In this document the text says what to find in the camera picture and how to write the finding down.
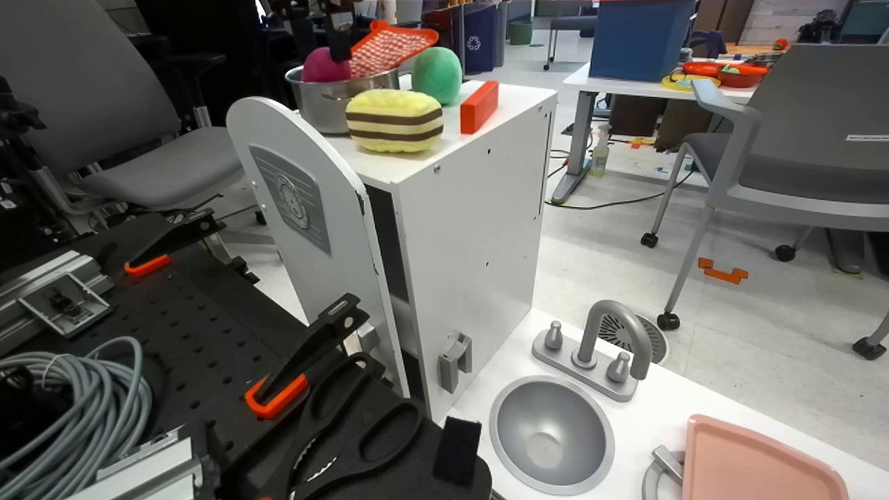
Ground orange toys on table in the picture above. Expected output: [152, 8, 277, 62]
[681, 52, 773, 92]

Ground green plush ball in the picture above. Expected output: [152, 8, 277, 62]
[409, 44, 466, 109]

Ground blue recycling bin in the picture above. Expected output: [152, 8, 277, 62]
[459, 4, 509, 79]

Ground white arched panel grey plaque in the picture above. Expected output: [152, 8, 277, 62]
[225, 95, 410, 402]

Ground grey padded office chair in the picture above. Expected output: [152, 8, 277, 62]
[0, 0, 249, 215]

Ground black scissors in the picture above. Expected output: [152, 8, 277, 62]
[284, 352, 428, 500]

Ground black floor cable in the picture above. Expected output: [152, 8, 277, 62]
[542, 151, 712, 217]

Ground black pegboard table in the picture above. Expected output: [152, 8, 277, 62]
[0, 209, 495, 500]

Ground grey sink bowl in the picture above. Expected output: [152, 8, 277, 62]
[485, 372, 616, 495]

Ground aluminium rail with bracket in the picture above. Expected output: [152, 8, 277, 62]
[63, 426, 217, 500]
[0, 247, 117, 361]

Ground clear spray bottle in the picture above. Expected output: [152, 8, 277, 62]
[589, 120, 616, 180]

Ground pink plastic tray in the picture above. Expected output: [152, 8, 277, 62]
[681, 412, 853, 500]

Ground yellow brown striped plush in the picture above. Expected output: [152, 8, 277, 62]
[341, 87, 446, 158]

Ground grey toy faucet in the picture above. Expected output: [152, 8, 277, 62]
[528, 298, 655, 405]

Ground steel pot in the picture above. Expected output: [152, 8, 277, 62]
[284, 63, 403, 140]

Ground white toy sink counter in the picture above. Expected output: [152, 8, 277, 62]
[442, 304, 889, 500]

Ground grey plastic chair with casters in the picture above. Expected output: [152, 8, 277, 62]
[639, 38, 889, 363]

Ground grey coiled cable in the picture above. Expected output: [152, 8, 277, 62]
[0, 333, 155, 500]

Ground small black box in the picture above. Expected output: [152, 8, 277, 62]
[430, 415, 485, 491]

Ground grey cupboard latch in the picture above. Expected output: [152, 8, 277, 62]
[437, 330, 476, 394]

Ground black clamp orange handle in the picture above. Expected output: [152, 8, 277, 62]
[241, 292, 371, 423]
[119, 209, 227, 283]

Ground orange mesh strainer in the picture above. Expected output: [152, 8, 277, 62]
[344, 20, 442, 84]

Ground blue storage bin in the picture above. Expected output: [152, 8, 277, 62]
[587, 0, 701, 87]

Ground white toy cupboard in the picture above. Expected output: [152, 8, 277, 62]
[225, 79, 559, 427]

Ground orange rectangular block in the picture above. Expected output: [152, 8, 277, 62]
[459, 79, 502, 140]

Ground white office table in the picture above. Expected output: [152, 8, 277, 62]
[548, 62, 773, 211]

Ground purple plushy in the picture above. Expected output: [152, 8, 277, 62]
[300, 44, 356, 87]

